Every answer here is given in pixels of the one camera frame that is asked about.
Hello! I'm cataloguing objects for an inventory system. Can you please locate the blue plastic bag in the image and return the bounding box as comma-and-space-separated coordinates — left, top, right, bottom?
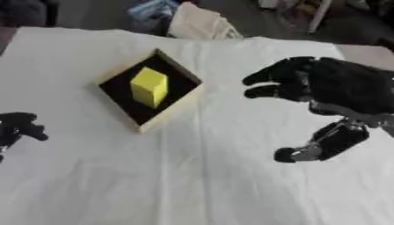
126, 0, 182, 23

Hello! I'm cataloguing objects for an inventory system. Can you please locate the cream cloth bag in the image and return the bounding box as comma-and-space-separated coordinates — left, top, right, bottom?
166, 1, 245, 40

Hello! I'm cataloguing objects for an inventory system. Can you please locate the white chair leg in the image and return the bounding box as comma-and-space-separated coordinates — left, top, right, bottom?
306, 0, 334, 34

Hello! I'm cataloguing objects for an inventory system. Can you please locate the yellow rectangular block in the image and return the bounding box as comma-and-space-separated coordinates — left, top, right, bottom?
129, 66, 170, 110

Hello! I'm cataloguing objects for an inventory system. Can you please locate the dark chair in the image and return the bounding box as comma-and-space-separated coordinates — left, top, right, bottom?
0, 0, 61, 28

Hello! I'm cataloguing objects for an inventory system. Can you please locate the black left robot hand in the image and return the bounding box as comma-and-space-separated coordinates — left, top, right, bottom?
0, 112, 51, 163

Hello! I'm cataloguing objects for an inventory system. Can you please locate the tan box with black inside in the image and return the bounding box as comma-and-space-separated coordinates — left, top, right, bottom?
92, 47, 207, 134

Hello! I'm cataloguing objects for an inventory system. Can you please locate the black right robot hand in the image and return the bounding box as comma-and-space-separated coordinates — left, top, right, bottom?
241, 56, 394, 163

